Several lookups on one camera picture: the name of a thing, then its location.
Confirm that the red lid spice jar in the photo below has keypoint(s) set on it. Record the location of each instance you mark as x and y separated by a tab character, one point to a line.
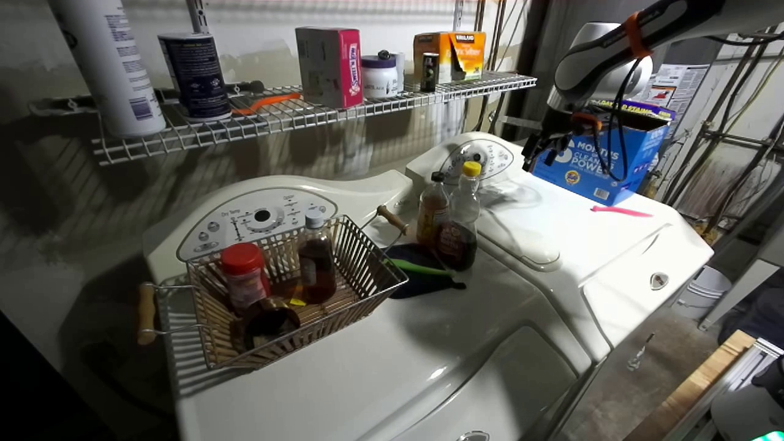
244	277

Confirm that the clear bottle yellow cap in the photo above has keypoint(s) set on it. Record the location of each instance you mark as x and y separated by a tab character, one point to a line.
467	200

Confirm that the white printed carton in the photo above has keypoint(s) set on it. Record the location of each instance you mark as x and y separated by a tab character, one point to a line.
681	81

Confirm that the dark round jar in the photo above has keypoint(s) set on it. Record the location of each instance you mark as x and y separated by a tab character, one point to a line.
457	245

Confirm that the dark brown lump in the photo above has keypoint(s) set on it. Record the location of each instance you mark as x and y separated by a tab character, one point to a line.
266	322

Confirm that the dark blue cylindrical canister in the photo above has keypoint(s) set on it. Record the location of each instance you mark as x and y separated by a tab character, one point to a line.
196	77

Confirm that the wooden plank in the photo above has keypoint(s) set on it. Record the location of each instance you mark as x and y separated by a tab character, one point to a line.
693	387

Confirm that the tall white spray bottle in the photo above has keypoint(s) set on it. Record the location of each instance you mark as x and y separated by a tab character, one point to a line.
111	74

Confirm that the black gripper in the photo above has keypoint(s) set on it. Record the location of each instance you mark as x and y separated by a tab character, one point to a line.
567	125

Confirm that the grey and pink box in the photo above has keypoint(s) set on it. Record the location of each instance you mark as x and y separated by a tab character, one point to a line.
331	70

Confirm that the white jar dark lid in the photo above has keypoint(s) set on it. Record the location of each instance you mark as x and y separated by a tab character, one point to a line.
381	79

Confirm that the small dark bottle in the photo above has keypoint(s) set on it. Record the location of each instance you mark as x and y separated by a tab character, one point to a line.
429	74

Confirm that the black tripod stand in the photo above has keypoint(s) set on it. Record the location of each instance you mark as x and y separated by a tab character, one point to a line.
718	163

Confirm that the brown sauce bottle black cap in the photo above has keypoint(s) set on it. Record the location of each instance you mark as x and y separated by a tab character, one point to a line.
432	216

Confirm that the dark sauce bottle silver cap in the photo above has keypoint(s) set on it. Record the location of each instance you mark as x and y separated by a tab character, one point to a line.
317	261

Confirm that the blue cardboard box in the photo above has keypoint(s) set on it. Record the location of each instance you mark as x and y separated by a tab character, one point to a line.
645	156

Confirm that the orange cardboard box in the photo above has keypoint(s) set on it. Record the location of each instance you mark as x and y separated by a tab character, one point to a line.
467	55

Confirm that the pink pen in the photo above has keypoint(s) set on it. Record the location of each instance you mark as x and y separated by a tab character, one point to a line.
618	211

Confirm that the orange tool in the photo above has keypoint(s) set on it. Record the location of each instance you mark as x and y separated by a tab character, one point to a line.
266	104

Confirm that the green utensil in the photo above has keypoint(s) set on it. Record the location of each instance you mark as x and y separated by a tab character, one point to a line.
418	269

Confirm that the grey bucket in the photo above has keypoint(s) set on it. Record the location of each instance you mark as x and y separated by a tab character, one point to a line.
702	295

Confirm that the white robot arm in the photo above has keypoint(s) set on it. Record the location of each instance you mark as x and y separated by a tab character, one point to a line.
645	44

